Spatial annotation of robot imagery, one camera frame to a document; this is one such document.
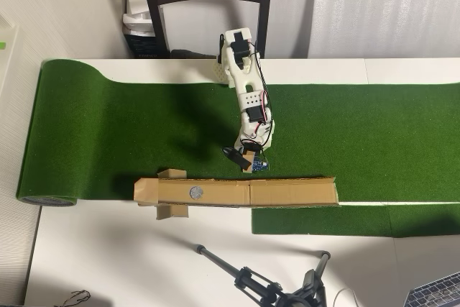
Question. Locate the blue camera circuit board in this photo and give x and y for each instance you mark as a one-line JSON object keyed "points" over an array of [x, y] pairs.
{"points": [[259, 165]]}

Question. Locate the cardboard camera mount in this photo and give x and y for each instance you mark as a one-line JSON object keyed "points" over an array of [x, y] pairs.
{"points": [[248, 167]]}

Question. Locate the white curtain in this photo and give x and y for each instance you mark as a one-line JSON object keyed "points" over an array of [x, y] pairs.
{"points": [[377, 8]]}

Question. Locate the narrow green turf strip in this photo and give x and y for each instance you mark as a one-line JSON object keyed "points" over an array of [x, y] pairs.
{"points": [[323, 220]]}

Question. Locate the perforated white robot base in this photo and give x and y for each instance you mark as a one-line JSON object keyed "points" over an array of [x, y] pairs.
{"points": [[220, 71]]}

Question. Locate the long cardboard ramp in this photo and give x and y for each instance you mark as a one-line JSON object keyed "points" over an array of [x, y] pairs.
{"points": [[280, 193]]}

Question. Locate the black tripod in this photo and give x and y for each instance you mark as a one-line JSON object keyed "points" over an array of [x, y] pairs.
{"points": [[287, 300]]}

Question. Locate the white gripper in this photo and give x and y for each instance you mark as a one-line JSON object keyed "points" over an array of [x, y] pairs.
{"points": [[238, 157]]}

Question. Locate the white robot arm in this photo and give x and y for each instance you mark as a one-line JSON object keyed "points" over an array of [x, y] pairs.
{"points": [[248, 80]]}

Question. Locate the dark printed box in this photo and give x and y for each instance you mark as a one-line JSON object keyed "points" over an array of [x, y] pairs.
{"points": [[143, 46]]}

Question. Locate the white plastic container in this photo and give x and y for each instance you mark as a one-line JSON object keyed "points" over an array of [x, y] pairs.
{"points": [[12, 55]]}

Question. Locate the large green turf mat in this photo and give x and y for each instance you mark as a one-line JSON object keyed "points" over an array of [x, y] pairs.
{"points": [[108, 134]]}

